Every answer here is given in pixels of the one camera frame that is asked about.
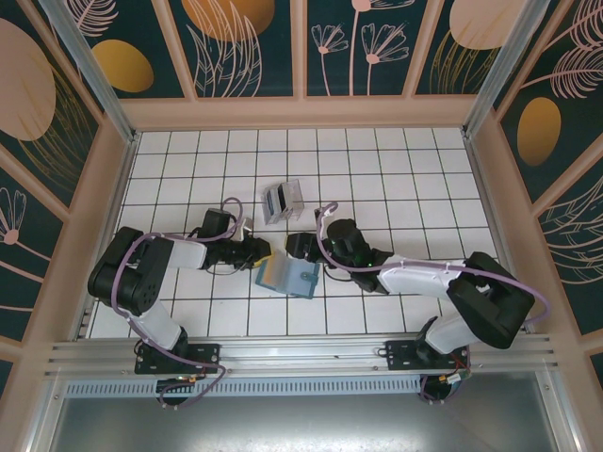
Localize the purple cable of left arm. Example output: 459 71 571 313
110 196 247 410

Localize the blue and yellow credit card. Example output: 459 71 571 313
255 262 286 289

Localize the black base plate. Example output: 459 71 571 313
384 338 472 373
134 342 222 377

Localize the grey metal sheet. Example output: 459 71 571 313
27 371 580 452

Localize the aluminium mounting rail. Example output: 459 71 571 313
44 333 562 378

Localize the blue leather card holder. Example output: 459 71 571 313
253 256 322 300

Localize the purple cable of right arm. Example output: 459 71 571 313
314 202 552 407

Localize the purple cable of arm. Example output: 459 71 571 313
110 196 247 410
314 202 552 407

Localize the aluminium frame post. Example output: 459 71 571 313
461 0 543 140
40 0 140 145

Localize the slotted grey cable duct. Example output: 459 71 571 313
65 379 425 397

